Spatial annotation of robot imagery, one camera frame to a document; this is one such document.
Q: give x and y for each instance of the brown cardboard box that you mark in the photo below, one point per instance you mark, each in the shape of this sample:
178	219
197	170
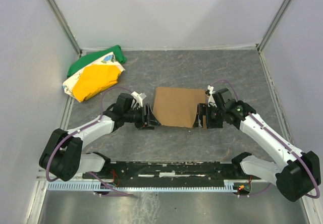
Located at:
177	107

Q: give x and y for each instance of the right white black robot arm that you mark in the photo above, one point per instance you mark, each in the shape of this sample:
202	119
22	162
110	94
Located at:
294	172

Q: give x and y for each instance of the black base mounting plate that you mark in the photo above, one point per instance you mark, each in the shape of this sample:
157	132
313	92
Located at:
171	174

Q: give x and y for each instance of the yellow cloth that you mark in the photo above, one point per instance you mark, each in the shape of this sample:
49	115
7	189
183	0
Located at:
94	79

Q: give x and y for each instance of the metal front shelf sheet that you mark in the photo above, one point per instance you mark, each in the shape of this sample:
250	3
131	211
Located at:
147	207

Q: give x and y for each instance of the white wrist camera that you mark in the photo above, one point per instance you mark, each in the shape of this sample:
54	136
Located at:
209	93
139	97

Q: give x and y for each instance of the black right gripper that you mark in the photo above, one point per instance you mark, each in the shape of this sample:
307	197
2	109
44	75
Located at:
205	115

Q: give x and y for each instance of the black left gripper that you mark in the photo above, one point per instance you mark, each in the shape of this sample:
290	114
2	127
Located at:
147	116

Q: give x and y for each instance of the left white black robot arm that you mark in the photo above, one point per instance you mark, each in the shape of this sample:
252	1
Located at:
62	157

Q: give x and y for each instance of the left aluminium corner post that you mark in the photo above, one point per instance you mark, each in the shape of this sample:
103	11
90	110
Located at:
64	25

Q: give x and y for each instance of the right aluminium corner post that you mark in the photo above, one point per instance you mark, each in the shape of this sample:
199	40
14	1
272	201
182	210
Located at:
273	25

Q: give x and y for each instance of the white patterned cloth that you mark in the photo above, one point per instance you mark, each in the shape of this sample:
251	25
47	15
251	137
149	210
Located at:
105	60

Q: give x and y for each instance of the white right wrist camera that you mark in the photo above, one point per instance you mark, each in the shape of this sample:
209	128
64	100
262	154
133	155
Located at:
209	93

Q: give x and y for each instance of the aluminium corner post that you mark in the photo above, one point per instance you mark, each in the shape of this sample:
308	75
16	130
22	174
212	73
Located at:
64	25
273	25

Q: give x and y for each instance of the light blue cable duct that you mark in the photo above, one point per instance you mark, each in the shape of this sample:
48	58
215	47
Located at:
99	187

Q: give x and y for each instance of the green cloth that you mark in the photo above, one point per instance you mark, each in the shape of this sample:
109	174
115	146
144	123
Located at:
89	58

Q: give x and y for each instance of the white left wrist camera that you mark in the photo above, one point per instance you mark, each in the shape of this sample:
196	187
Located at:
139	97

